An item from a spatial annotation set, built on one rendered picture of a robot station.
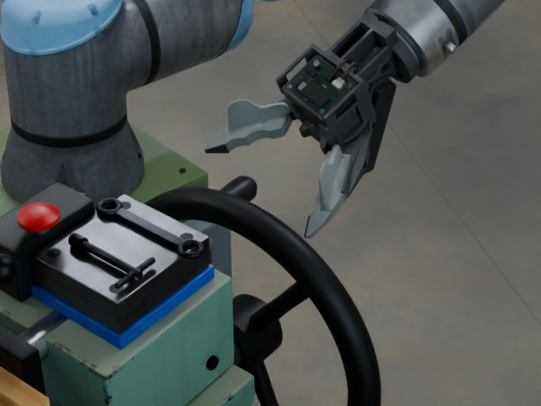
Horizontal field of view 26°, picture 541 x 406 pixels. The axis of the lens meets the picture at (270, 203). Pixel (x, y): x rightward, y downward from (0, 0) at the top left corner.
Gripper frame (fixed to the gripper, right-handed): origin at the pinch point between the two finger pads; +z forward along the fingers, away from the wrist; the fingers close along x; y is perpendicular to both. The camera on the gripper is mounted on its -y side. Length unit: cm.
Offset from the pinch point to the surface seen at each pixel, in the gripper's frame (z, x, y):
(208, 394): 16.4, 18.2, 14.2
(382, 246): -31, -43, -122
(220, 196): 4.4, 6.7, 15.2
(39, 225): 16.7, 7.2, 29.8
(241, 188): 1.9, 4.6, 10.4
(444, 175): -56, -52, -137
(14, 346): 23.3, 14.2, 31.5
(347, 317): 4.4, 20.7, 11.4
